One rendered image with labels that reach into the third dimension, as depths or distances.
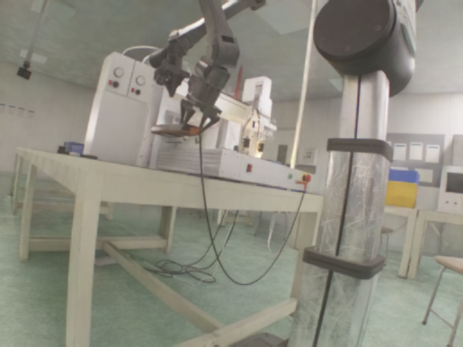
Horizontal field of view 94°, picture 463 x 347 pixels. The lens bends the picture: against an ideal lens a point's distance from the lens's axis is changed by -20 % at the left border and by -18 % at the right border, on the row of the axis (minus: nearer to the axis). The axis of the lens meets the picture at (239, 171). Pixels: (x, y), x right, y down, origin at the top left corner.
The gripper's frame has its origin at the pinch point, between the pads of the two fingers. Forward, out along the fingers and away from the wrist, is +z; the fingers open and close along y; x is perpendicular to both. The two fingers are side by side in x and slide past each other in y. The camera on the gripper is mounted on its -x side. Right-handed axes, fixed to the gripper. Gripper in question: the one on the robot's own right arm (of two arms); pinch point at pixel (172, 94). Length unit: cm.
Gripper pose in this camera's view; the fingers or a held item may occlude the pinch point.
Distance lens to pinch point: 91.3
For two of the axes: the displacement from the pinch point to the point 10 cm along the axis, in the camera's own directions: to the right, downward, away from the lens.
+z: 0.4, 9.7, -2.2
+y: -6.8, -1.4, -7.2
